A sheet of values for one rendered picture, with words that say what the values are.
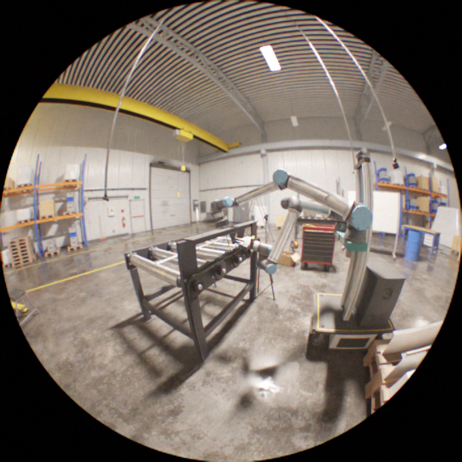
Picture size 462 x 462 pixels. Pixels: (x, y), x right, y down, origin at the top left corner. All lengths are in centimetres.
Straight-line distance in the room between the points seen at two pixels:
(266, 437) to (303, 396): 44
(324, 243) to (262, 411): 298
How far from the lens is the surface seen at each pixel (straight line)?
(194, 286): 98
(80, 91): 782
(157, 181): 1171
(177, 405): 146
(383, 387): 148
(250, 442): 136
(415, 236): 572
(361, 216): 99
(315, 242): 331
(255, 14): 743
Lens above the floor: 136
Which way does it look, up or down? 9 degrees down
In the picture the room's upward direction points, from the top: 1 degrees counter-clockwise
